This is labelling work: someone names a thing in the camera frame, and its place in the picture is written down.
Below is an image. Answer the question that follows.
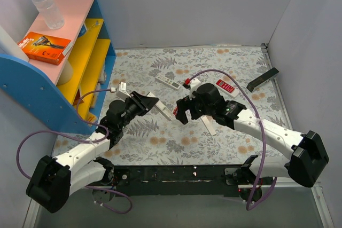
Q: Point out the black rectangular box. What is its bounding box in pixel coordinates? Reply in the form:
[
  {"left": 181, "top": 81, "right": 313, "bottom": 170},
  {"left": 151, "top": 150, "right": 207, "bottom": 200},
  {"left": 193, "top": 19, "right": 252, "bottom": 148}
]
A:
[{"left": 246, "top": 67, "right": 279, "bottom": 92}]

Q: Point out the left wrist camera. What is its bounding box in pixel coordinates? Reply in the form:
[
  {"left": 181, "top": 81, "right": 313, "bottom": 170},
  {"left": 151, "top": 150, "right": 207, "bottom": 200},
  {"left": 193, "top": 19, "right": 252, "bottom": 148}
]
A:
[{"left": 110, "top": 82, "right": 131, "bottom": 101}]

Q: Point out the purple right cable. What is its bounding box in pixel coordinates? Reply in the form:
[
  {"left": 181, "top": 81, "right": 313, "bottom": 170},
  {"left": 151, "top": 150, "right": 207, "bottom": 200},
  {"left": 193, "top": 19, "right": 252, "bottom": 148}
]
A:
[{"left": 190, "top": 69, "right": 278, "bottom": 211}]

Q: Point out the orange razor box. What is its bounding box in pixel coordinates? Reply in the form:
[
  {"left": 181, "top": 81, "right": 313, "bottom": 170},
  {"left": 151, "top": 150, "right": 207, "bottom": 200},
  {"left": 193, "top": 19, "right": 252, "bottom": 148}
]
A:
[{"left": 18, "top": 32, "right": 73, "bottom": 66}]

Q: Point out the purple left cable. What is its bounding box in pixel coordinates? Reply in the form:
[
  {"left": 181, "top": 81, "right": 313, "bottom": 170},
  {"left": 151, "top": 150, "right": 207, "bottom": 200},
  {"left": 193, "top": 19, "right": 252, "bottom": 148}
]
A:
[{"left": 15, "top": 88, "right": 134, "bottom": 215}]

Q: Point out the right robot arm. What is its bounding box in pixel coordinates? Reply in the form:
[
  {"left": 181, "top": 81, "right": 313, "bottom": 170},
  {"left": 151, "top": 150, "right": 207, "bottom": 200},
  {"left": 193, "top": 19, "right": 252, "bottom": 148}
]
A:
[{"left": 175, "top": 83, "right": 329, "bottom": 187}]

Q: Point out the blue shelf unit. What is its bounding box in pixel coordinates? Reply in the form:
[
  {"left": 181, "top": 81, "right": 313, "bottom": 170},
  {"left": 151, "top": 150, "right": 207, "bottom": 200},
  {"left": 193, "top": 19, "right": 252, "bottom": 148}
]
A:
[{"left": 1, "top": 0, "right": 116, "bottom": 135}]

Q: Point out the white air conditioner remote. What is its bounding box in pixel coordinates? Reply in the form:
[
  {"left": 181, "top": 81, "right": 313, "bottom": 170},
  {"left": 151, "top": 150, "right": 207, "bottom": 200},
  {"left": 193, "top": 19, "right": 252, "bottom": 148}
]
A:
[{"left": 155, "top": 74, "right": 181, "bottom": 90}]

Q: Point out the purple cable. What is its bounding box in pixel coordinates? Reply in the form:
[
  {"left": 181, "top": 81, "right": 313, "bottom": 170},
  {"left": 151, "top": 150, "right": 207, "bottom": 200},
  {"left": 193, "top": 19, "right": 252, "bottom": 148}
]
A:
[
  {"left": 15, "top": 88, "right": 134, "bottom": 215},
  {"left": 190, "top": 69, "right": 278, "bottom": 211}
]

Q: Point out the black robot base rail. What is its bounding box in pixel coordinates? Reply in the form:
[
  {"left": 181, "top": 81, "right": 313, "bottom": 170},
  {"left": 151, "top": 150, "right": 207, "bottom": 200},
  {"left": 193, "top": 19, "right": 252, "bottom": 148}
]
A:
[{"left": 90, "top": 163, "right": 265, "bottom": 202}]

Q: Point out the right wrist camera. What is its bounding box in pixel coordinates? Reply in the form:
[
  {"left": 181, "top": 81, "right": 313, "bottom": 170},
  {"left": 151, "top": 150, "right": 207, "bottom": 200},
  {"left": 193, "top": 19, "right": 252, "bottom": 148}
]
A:
[{"left": 183, "top": 78, "right": 201, "bottom": 100}]

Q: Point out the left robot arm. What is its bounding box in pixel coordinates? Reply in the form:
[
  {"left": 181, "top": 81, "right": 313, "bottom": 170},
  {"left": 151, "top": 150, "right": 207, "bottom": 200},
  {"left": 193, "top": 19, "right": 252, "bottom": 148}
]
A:
[{"left": 26, "top": 91, "right": 159, "bottom": 213}]

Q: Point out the floral table mat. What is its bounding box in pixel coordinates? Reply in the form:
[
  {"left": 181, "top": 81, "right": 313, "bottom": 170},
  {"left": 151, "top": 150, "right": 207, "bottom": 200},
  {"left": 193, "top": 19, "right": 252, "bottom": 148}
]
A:
[{"left": 53, "top": 46, "right": 300, "bottom": 166}]

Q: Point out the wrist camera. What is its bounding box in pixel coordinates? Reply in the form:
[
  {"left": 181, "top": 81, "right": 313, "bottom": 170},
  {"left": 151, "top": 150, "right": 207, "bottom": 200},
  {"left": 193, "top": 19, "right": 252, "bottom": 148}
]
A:
[
  {"left": 183, "top": 78, "right": 201, "bottom": 100},
  {"left": 110, "top": 82, "right": 131, "bottom": 101}
]

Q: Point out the white remote battery cover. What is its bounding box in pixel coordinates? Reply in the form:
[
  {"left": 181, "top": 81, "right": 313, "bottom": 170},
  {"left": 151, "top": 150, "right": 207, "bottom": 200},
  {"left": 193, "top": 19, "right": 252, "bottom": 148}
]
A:
[{"left": 200, "top": 115, "right": 216, "bottom": 136}]

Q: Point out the red and white remote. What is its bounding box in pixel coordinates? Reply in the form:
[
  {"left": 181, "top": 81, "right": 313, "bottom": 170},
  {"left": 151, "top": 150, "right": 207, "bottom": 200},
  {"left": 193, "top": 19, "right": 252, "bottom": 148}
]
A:
[{"left": 215, "top": 80, "right": 239, "bottom": 99}]

